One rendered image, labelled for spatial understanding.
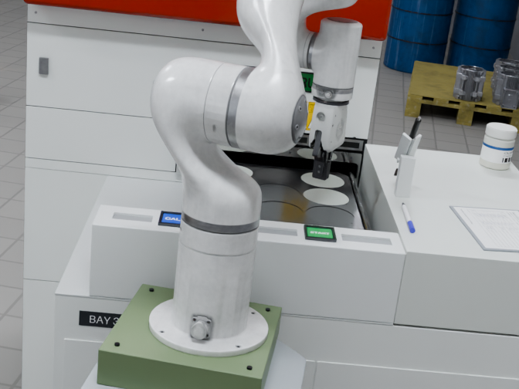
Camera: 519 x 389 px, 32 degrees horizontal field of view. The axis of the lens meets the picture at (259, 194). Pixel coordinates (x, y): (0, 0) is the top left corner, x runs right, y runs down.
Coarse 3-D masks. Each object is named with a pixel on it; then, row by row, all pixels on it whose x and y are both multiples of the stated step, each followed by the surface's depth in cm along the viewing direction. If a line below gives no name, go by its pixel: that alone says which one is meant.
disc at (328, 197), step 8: (304, 192) 199; (312, 192) 199; (320, 192) 200; (328, 192) 200; (336, 192) 201; (312, 200) 195; (320, 200) 195; (328, 200) 196; (336, 200) 196; (344, 200) 197
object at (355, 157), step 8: (248, 152) 215; (288, 152) 216; (296, 152) 216; (304, 152) 216; (312, 152) 216; (336, 152) 216; (344, 152) 216; (352, 152) 216; (360, 152) 217; (328, 160) 216; (336, 160) 216; (344, 160) 216; (352, 160) 216; (360, 160) 216; (176, 168) 217
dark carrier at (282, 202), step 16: (256, 176) 206; (272, 176) 207; (288, 176) 208; (272, 192) 197; (288, 192) 198; (352, 192) 202; (272, 208) 188; (288, 208) 189; (304, 208) 190; (320, 208) 191; (336, 208) 192; (352, 208) 193; (320, 224) 182; (336, 224) 184; (352, 224) 184
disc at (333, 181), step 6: (306, 174) 210; (330, 174) 212; (306, 180) 207; (312, 180) 207; (318, 180) 208; (330, 180) 208; (336, 180) 209; (342, 180) 209; (318, 186) 204; (324, 186) 204; (330, 186) 204; (336, 186) 205
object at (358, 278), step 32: (96, 224) 156; (128, 224) 157; (288, 224) 165; (96, 256) 158; (128, 256) 158; (160, 256) 158; (256, 256) 158; (288, 256) 158; (320, 256) 158; (352, 256) 158; (384, 256) 158; (96, 288) 160; (128, 288) 160; (256, 288) 160; (288, 288) 160; (320, 288) 160; (352, 288) 160; (384, 288) 160; (384, 320) 163
